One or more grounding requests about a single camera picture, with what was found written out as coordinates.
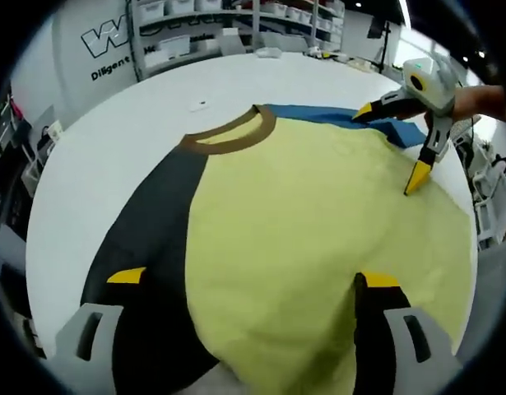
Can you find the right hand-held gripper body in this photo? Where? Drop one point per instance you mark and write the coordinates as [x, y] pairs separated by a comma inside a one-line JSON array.
[[435, 88]]

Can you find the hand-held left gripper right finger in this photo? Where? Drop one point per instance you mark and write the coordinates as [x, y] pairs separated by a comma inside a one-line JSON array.
[[380, 329]]

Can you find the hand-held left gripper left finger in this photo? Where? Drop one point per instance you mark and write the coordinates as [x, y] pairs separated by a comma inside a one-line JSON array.
[[92, 341]]

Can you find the yellow blue grey garment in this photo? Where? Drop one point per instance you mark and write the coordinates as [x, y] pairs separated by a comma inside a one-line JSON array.
[[277, 226]]

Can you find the person's right hand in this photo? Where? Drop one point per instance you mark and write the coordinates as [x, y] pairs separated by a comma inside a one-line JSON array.
[[479, 103]]

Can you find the pale yellow cloth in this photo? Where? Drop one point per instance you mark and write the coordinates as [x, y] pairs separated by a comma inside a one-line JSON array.
[[365, 65]]

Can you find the black monitor on stand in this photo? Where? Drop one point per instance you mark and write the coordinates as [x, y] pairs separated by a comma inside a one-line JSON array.
[[378, 29]]

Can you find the small white yellow device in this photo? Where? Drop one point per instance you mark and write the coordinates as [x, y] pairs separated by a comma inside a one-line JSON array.
[[318, 52]]

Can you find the white plastic bag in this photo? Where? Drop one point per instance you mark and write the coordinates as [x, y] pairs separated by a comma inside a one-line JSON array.
[[269, 52]]

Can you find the grey metal shelving unit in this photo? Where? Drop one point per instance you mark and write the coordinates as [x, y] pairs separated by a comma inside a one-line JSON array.
[[285, 14]]

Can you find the row of white storage boxes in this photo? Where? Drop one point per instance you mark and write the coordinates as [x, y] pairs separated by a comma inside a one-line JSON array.
[[176, 43]]

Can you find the white frame stand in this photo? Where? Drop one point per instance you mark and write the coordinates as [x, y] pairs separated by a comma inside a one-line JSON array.
[[489, 193]]

